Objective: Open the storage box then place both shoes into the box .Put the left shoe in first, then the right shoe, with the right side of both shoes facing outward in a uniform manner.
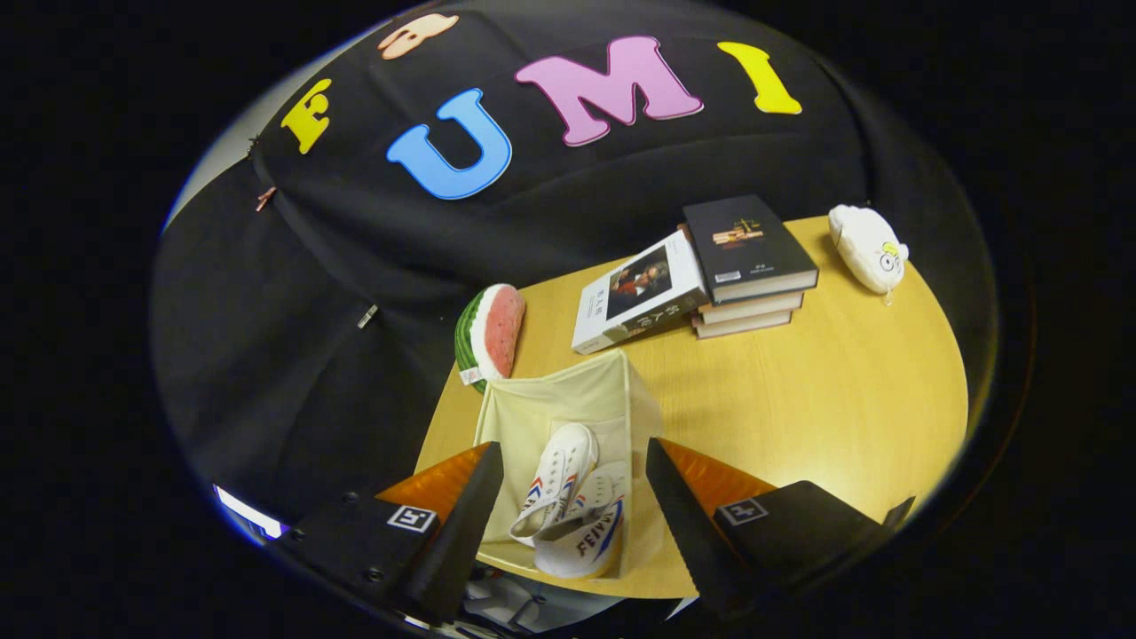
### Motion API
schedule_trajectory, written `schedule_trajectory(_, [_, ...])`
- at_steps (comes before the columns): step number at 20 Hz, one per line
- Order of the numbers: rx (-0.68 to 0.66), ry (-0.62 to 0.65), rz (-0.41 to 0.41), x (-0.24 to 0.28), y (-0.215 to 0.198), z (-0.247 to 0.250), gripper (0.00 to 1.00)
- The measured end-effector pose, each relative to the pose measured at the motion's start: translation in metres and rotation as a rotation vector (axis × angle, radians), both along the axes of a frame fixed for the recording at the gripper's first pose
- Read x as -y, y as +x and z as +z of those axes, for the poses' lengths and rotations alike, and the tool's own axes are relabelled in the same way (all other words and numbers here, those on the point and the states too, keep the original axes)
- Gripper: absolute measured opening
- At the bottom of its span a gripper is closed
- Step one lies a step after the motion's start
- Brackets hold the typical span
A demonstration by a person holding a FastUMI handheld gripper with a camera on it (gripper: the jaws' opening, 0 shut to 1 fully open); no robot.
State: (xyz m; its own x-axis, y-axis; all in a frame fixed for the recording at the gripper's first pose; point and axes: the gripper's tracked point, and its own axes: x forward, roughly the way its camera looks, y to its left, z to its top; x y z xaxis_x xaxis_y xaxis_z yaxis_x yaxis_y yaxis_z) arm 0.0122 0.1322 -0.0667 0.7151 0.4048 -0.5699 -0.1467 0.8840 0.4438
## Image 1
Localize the computer monitor screen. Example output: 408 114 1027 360
213 484 289 540

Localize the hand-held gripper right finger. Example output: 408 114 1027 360
645 437 915 622

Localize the watermelon slice plush toy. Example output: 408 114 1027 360
454 283 527 396

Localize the black cover book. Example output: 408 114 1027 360
682 194 820 305

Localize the thick book under black book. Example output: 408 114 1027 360
692 309 793 340
697 291 805 326

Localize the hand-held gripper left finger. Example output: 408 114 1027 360
275 441 505 627

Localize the white portrait cover book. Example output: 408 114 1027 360
571 229 711 356

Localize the white plush pouch with face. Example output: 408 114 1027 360
828 204 911 303

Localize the beige fabric storage box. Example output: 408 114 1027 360
473 348 684 582

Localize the white striped canvas shoe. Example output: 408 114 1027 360
532 461 627 580
510 423 600 547

